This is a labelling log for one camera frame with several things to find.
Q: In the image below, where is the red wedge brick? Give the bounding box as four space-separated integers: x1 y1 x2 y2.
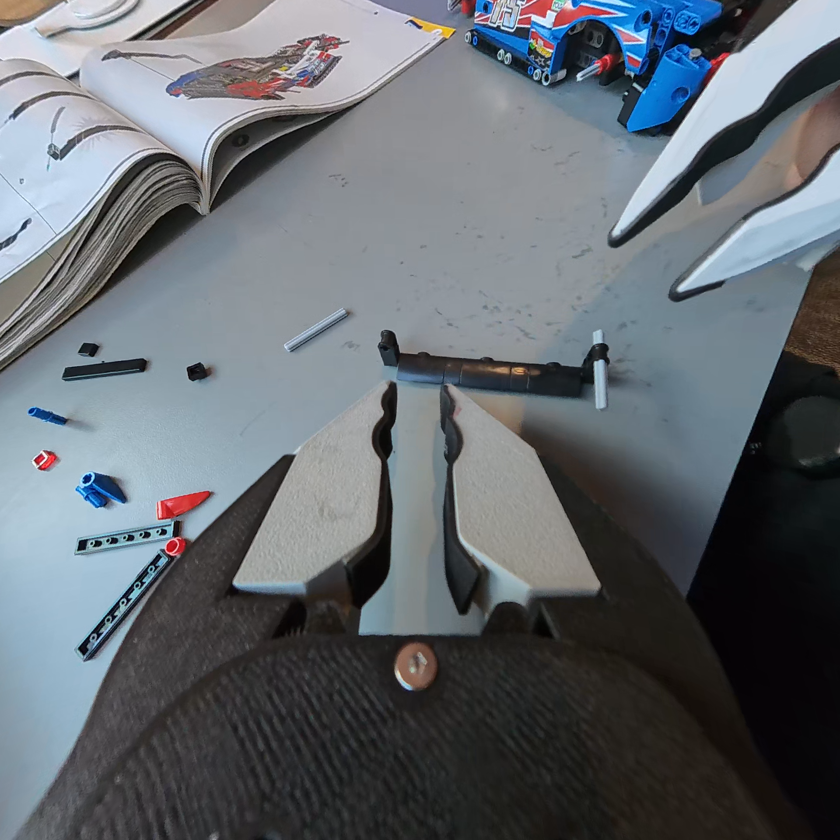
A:
156 491 212 521

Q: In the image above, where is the partly built toy car model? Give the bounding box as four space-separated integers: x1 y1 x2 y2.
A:
462 0 749 135

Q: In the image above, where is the open instruction booklet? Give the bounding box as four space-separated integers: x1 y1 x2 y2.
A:
0 0 457 368

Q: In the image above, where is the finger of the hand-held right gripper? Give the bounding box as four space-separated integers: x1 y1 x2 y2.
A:
669 161 840 303
607 0 840 249

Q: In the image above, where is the grey desk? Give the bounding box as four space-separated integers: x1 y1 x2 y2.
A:
0 0 815 840

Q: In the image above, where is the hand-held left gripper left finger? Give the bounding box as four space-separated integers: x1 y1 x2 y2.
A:
233 381 398 608

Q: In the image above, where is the black axle connector brick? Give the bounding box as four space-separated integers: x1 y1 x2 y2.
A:
461 357 514 392

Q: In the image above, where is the long black beam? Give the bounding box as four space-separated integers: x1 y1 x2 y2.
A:
75 520 181 556
75 550 175 662

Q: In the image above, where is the person's right hand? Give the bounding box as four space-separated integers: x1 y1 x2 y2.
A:
786 88 840 193

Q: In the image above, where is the blue angled brick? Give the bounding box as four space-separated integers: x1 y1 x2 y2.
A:
75 471 127 508

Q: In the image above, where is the light grey toy axle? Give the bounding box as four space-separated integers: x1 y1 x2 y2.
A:
592 329 611 412
284 308 349 353

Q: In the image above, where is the long black tile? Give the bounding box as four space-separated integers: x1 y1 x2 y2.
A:
62 358 148 382

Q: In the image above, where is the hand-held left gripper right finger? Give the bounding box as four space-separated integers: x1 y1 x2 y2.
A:
440 384 601 639

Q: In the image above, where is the wooden document stand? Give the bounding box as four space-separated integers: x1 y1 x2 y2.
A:
0 0 211 76

